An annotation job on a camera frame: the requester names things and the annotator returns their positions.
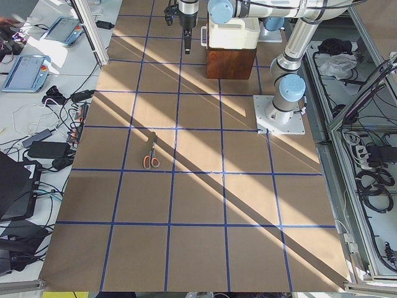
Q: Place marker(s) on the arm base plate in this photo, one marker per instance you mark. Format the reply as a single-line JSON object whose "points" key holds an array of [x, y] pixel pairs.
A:
{"points": [[271, 120]]}

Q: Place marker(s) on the white plastic tray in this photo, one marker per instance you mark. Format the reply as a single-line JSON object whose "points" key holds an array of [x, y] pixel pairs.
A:
{"points": [[236, 34]]}

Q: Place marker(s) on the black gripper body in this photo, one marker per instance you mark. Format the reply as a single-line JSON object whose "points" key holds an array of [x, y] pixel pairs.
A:
{"points": [[187, 19]]}

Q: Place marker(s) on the aluminium frame post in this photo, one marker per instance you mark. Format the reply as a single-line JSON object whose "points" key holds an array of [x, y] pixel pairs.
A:
{"points": [[86, 19]]}

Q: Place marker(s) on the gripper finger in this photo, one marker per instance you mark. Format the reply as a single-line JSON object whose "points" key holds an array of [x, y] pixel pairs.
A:
{"points": [[187, 41]]}

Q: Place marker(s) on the upper blue teach pendant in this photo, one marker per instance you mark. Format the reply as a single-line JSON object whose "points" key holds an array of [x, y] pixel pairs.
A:
{"points": [[64, 30]]}

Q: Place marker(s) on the brown wooden cabinet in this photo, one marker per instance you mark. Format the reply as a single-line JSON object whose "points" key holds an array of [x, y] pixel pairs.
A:
{"points": [[229, 63]]}

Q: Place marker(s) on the black laptop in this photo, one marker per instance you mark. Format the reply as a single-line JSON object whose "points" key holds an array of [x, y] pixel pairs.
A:
{"points": [[19, 181]]}

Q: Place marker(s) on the lower blue teach pendant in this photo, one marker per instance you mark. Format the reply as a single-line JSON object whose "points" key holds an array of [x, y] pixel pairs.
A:
{"points": [[28, 74]]}

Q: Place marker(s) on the black power adapter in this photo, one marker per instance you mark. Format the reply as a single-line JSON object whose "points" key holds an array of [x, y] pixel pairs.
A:
{"points": [[48, 150]]}

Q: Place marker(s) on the white cloth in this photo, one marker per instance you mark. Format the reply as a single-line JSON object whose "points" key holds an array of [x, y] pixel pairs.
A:
{"points": [[340, 66]]}

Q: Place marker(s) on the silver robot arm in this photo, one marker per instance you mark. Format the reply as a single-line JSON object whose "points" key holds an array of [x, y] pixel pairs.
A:
{"points": [[289, 87], [188, 7]]}

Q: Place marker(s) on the grey orange scissors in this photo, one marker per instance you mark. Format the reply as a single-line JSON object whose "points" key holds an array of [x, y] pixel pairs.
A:
{"points": [[150, 160]]}

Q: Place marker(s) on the blue teach pendant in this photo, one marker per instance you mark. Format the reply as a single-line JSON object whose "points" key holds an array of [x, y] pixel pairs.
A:
{"points": [[28, 74], [64, 30]]}

